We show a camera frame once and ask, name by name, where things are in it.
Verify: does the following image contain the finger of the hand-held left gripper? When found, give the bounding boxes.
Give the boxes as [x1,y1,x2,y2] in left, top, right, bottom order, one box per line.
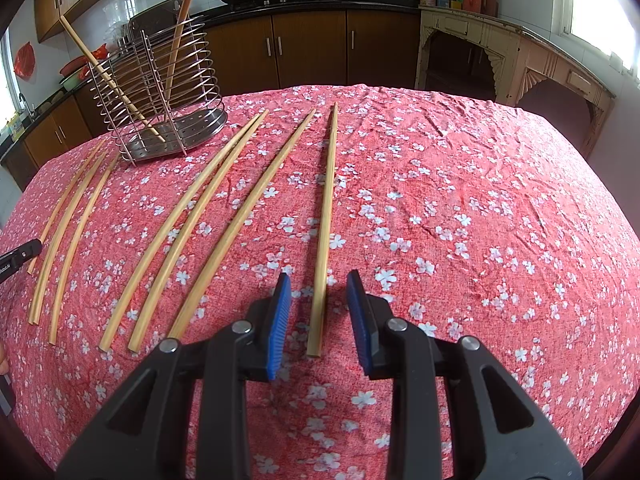
[0,239,44,283]

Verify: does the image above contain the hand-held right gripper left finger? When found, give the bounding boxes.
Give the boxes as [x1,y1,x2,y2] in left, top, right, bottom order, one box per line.
[56,272,293,480]

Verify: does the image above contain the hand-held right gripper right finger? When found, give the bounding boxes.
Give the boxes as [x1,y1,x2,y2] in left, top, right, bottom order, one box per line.
[346,269,585,480]

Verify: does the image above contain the metal wire chopstick holder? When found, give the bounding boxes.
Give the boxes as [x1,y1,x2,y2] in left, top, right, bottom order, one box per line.
[89,14,229,162]

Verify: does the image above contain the red floral tablecloth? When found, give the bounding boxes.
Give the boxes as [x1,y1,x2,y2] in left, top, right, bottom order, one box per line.
[0,82,640,480]

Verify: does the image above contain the green basin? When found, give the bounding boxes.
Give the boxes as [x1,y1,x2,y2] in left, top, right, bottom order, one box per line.
[59,74,93,93]

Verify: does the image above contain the small kitchen window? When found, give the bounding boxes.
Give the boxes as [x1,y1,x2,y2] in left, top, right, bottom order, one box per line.
[0,27,16,121]

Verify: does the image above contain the hanging red plastic bag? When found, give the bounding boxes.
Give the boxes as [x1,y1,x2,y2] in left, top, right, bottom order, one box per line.
[12,41,37,80]

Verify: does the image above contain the red plastic basin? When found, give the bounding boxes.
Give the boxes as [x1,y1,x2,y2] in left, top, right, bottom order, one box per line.
[59,57,93,78]

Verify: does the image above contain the brown lower kitchen cabinets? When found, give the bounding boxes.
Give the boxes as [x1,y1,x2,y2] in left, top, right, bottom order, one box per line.
[0,0,423,191]

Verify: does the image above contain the metal tray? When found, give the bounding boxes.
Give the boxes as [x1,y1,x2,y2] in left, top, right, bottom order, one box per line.
[127,0,201,51]

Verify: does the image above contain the cream wooden side table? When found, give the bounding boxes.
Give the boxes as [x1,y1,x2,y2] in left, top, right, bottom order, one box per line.
[414,5,617,158]

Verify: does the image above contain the gas stove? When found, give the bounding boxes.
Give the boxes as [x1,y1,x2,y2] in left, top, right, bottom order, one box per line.
[220,0,346,11]

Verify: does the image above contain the large bright window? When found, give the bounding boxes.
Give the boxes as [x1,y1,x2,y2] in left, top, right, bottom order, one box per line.
[567,0,640,73]

